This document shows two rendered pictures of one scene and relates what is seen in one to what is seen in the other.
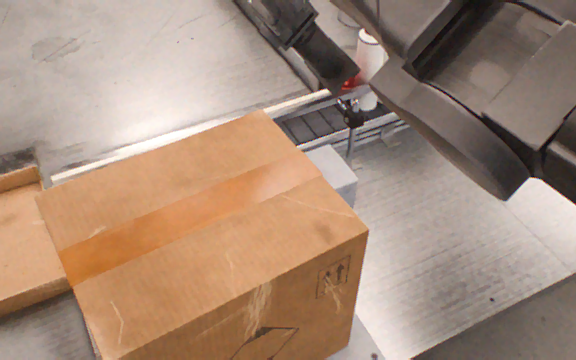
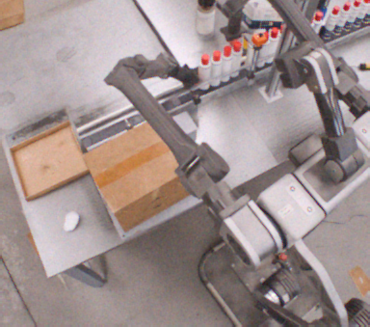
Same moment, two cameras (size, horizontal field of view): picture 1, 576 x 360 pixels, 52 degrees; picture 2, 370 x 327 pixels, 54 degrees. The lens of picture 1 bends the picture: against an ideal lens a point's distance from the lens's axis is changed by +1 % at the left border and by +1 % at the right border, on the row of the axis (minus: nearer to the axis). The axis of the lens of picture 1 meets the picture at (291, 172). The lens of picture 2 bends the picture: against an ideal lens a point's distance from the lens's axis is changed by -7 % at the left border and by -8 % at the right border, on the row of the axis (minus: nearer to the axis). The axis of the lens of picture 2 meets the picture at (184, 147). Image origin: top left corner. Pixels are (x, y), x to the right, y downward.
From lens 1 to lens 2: 0.71 m
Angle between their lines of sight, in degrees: 18
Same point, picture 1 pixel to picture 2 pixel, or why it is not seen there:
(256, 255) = (154, 178)
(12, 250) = (66, 156)
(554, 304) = not seen: hidden behind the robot
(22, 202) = (65, 135)
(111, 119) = (93, 93)
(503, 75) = (197, 179)
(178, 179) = (127, 149)
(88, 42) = (79, 49)
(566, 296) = not seen: hidden behind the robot
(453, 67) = (189, 175)
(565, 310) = not seen: hidden behind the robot
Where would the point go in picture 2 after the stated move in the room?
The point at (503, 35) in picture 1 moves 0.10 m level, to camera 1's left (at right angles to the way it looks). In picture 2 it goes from (198, 171) to (155, 170)
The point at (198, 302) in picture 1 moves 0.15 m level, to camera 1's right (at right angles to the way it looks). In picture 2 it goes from (137, 195) to (183, 196)
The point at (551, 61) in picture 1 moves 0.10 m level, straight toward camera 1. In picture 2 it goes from (203, 181) to (182, 218)
